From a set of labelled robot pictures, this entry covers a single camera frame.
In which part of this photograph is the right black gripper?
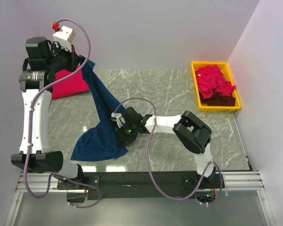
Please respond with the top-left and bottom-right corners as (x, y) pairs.
(115, 122), (138, 148)

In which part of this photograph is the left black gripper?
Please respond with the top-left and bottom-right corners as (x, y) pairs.
(46, 41), (82, 73)

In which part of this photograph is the blue t-shirt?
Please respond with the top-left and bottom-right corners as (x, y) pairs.
(71, 60), (128, 161)

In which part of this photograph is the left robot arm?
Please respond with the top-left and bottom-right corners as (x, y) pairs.
(11, 37), (85, 189)

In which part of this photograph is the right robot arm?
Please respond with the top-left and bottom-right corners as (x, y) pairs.
(111, 107), (216, 189)

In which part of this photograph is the folded pink t-shirt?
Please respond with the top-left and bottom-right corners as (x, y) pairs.
(52, 70), (90, 100)

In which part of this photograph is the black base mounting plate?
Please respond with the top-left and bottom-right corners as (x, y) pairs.
(56, 171), (226, 201)

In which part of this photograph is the dark red t-shirt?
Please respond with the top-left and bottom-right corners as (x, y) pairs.
(200, 92), (236, 106)

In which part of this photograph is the crumpled pink t-shirt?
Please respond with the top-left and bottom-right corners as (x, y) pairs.
(195, 65), (236, 99)

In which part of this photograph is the yellow plastic bin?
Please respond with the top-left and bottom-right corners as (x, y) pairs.
(191, 62), (241, 112)

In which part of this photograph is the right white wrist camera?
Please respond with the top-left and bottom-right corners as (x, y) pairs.
(111, 113), (125, 128)

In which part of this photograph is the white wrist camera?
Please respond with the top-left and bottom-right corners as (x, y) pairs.
(52, 22), (76, 52)
(111, 113), (125, 128)

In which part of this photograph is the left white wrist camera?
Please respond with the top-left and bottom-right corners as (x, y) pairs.
(52, 22), (76, 52)

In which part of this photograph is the aluminium rail frame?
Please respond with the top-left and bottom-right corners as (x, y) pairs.
(5, 171), (275, 226)

